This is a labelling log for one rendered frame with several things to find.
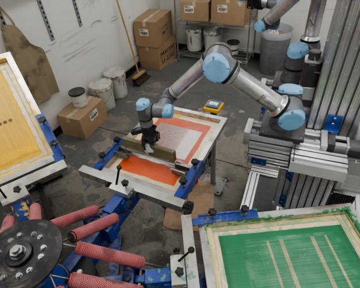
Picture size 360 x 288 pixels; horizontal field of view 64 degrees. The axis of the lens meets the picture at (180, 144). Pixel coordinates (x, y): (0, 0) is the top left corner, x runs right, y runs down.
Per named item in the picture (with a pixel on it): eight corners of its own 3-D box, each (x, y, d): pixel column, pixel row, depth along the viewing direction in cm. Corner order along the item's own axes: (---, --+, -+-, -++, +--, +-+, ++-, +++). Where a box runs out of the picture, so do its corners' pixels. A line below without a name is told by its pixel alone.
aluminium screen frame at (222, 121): (158, 106, 232) (157, 102, 229) (227, 122, 210) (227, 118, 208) (96, 173, 180) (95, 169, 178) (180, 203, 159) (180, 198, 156)
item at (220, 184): (207, 174, 302) (206, 95, 239) (227, 179, 294) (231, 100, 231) (198, 188, 287) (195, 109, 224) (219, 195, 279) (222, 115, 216)
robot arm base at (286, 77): (304, 75, 192) (307, 62, 186) (303, 87, 182) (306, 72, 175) (280, 73, 197) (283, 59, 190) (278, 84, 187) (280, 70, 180)
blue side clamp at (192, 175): (196, 166, 181) (195, 158, 176) (203, 168, 179) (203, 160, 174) (175, 201, 161) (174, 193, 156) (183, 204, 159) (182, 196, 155)
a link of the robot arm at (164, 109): (175, 97, 152) (155, 96, 154) (170, 109, 143) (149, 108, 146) (176, 110, 157) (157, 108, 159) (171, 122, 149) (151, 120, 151)
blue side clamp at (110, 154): (123, 144, 201) (121, 136, 197) (129, 146, 199) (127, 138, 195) (96, 174, 182) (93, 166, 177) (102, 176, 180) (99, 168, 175)
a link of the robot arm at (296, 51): (280, 66, 184) (284, 46, 175) (292, 59, 190) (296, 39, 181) (298, 72, 177) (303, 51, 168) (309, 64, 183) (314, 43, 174)
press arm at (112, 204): (122, 191, 162) (120, 186, 159) (131, 195, 160) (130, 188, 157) (104, 215, 151) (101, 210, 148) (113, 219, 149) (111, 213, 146)
